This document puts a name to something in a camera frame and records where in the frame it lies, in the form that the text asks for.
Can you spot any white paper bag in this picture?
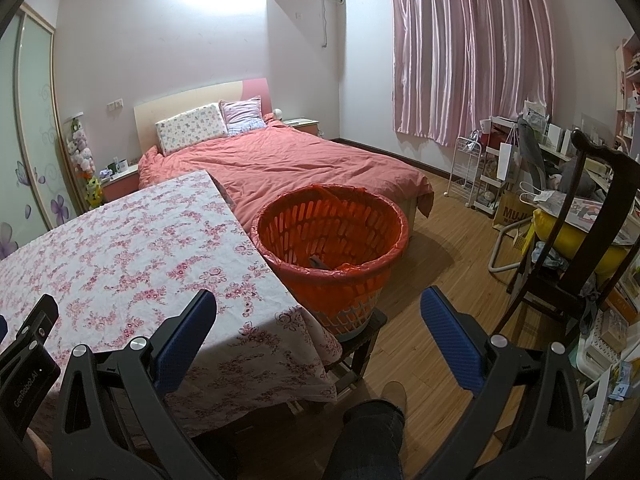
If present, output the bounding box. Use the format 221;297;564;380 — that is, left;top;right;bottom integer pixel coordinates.
496;142;521;183

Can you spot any hanging column of plush toys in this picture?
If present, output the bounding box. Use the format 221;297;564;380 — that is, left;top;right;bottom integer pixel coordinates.
62;115;103;211

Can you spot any yellow cushion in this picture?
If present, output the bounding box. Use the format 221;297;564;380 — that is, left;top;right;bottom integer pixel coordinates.
532;210;633;281

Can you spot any pink floral tablecloth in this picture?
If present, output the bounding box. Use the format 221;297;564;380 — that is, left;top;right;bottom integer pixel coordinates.
0;170;341;436

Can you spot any person's brown slipper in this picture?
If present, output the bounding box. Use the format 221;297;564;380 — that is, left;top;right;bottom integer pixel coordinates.
382;381;408;411

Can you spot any white wire cart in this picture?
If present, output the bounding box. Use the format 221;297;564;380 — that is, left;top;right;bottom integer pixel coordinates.
447;135;483;208

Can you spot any white tube frame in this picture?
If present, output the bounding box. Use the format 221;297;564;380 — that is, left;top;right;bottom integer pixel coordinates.
487;222;536;273

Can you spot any white storage trolley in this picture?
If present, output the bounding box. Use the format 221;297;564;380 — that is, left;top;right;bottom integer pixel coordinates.
472;115;523;216

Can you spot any pink nightstand with mugs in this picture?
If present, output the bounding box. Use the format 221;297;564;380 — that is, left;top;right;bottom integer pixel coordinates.
100;162;141;203

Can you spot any beige and pink headboard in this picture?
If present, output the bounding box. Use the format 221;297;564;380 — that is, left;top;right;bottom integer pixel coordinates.
134;78;275;153

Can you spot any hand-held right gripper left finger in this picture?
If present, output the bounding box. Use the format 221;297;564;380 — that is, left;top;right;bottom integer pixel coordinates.
50;287;221;480

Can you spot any flower print sliding wardrobe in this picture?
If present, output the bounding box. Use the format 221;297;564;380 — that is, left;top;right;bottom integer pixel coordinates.
0;2;83;261

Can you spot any dark wooden chair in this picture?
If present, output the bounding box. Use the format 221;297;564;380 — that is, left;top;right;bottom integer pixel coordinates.
505;129;640;331

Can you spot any person's left forearm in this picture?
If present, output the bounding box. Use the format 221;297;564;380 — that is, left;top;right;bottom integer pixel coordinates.
25;427;53;478

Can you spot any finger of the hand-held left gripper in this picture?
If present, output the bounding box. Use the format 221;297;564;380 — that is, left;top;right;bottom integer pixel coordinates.
0;294;61;373

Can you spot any bed with pink duvet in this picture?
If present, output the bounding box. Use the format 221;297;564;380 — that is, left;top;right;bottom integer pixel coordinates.
137;122;435;221

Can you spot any grey office chair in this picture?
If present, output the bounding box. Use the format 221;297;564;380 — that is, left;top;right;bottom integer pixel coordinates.
517;115;548;196

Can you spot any pink nightstand with book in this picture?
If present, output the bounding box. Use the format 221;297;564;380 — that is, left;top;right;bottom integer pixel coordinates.
282;117;321;137

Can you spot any pink striped pillow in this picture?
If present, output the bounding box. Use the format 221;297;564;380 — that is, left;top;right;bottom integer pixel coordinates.
219;96;268;136

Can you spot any orange plastic laundry basket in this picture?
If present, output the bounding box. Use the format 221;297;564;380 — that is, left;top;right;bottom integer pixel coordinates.
250;184;412;341

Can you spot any pink bookshelf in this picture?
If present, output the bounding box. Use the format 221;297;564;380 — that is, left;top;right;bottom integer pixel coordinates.
615;35;640;156

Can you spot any person's leg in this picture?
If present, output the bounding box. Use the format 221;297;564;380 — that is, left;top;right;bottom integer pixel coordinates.
332;400;406;480

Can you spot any brown paper bag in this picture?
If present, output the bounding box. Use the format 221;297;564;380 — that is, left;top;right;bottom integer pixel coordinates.
492;190;538;233

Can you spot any pink satin curtain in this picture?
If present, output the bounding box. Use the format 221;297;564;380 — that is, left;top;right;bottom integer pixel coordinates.
387;0;558;146

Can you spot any dark wooden stool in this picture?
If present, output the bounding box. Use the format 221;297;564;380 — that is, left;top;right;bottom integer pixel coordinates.
325;309;389;401

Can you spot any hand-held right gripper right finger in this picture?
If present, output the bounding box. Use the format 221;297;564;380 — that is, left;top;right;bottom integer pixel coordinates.
420;286;588;480

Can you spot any air conditioner pipe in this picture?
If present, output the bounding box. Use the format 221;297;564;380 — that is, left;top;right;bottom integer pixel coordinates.
320;0;347;48

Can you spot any white floral pillow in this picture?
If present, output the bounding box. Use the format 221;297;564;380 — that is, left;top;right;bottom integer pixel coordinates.
155;102;228;156

